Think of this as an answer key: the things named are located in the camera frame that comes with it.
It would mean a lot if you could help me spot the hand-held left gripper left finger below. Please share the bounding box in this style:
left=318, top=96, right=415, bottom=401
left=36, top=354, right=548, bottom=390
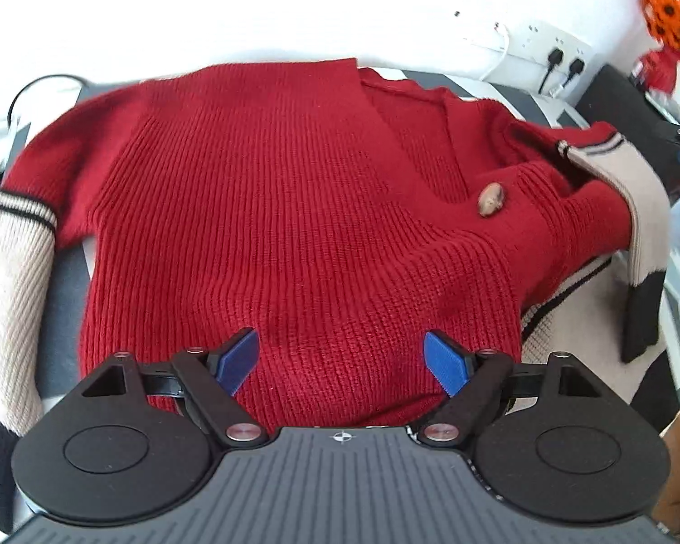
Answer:
left=82, top=327, right=267, bottom=447

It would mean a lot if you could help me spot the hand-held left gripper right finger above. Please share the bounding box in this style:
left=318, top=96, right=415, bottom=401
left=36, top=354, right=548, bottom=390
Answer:
left=419, top=330, right=600, bottom=446

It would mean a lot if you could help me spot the red and beige knit sweater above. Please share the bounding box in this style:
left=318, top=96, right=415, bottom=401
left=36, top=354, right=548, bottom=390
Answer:
left=0, top=57, right=673, bottom=444

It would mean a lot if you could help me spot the red vase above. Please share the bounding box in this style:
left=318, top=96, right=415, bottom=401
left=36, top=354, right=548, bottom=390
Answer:
left=639, top=48, right=680, bottom=95

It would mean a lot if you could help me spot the black box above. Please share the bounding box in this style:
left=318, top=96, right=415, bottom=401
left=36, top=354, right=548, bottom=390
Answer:
left=577, top=64, right=680, bottom=126

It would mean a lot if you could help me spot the black plug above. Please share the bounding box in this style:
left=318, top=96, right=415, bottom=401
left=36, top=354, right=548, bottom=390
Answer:
left=538, top=47, right=566, bottom=94
left=561, top=58, right=586, bottom=97

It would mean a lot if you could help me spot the grey white geometric table cover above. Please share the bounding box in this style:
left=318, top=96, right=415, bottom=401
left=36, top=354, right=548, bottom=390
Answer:
left=0, top=65, right=680, bottom=528

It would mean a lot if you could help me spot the white wall socket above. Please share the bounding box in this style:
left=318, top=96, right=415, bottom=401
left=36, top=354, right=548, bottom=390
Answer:
left=509, top=19, right=594, bottom=67

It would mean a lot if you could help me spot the white charger cable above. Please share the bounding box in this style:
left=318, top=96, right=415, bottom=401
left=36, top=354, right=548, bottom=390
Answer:
left=463, top=21, right=512, bottom=77

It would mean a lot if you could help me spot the black cable loop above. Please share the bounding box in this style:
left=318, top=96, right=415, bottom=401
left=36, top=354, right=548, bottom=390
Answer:
left=7, top=73, right=87, bottom=126

